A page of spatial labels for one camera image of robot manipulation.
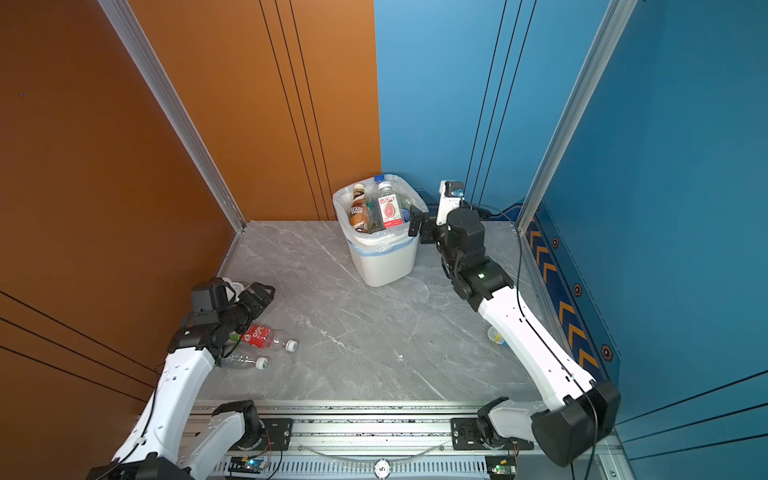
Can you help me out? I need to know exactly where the white ribbed trash bin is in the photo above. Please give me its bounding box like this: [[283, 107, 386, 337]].
[[346, 177, 422, 287]]

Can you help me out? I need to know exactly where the aluminium frame post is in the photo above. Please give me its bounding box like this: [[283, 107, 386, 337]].
[[97, 0, 247, 234], [517, 0, 637, 234]]

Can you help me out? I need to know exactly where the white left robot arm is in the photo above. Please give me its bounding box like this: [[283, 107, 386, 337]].
[[88, 277, 275, 479]]

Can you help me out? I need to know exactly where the blue handheld microphone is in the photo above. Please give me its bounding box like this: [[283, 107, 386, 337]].
[[487, 327, 506, 345]]

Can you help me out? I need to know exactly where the pink white label bottle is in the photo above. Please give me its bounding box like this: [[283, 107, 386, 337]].
[[378, 180, 404, 229]]

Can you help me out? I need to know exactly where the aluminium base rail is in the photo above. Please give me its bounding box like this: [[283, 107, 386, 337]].
[[179, 398, 625, 480]]

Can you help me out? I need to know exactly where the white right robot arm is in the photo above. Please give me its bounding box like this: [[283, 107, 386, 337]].
[[409, 206, 621, 467]]

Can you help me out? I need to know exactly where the brown coffee drink bottle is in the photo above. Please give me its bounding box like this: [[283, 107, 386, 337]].
[[349, 183, 369, 233]]

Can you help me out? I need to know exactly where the aluminium frame post right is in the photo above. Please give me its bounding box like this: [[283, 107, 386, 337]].
[[517, 0, 637, 234]]

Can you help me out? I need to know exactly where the aluminium frame post left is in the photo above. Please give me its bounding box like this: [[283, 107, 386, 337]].
[[97, 0, 247, 234]]

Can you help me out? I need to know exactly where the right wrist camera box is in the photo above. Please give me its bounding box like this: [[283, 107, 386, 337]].
[[436, 180, 465, 226]]

